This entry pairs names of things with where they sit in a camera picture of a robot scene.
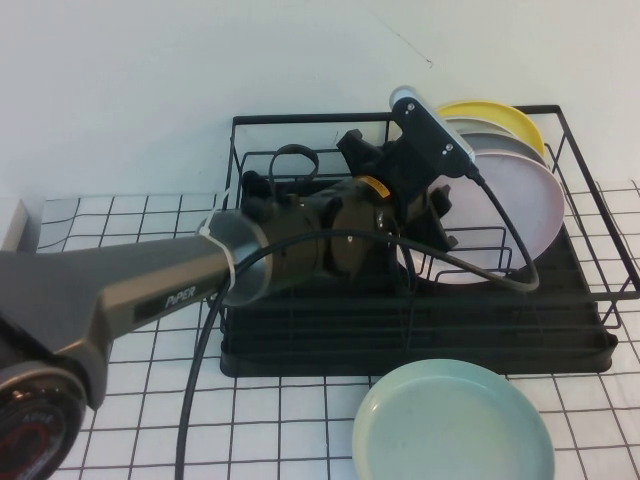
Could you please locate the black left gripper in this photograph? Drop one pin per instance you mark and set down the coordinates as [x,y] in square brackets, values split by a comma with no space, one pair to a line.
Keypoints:
[405,200]

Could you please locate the pink plate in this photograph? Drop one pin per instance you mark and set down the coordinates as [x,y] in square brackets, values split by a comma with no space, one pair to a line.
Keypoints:
[520,200]

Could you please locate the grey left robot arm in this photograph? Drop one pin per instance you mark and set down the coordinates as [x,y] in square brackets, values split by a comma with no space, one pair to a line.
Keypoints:
[150,280]

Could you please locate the pale beige plate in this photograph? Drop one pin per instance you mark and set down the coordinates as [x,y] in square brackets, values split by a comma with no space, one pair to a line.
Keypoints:
[475,124]

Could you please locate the grey plate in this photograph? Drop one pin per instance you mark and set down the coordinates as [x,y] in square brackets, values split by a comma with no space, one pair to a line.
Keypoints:
[505,145]

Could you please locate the yellow plate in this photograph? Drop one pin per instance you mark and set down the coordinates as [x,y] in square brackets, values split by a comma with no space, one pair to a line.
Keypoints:
[515,125]

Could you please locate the mint green plate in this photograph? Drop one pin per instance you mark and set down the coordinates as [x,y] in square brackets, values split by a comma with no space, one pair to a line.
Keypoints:
[450,430]

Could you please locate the white zip tie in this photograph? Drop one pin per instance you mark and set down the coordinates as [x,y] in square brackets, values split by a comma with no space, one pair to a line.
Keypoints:
[220,245]

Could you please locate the black plastic drip tray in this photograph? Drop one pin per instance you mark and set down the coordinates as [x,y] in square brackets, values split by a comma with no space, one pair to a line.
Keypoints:
[325,362]

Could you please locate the white black-grid tablecloth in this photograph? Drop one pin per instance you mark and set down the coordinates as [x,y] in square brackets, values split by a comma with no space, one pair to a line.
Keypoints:
[275,425]

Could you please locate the silver wrist camera black mount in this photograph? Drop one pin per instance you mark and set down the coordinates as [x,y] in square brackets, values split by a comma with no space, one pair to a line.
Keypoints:
[425,135]

